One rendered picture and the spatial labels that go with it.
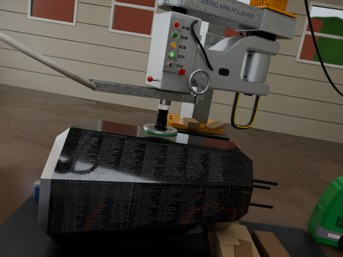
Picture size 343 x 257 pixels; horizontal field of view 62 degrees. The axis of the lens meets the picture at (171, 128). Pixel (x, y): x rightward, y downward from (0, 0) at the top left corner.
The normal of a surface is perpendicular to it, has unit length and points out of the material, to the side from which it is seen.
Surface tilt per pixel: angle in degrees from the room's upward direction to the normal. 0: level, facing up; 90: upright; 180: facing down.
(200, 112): 90
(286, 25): 90
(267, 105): 90
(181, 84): 90
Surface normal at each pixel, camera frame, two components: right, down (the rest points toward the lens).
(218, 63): 0.47, 0.26
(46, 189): -0.63, 0.06
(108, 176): 0.15, -0.53
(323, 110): -0.09, 0.19
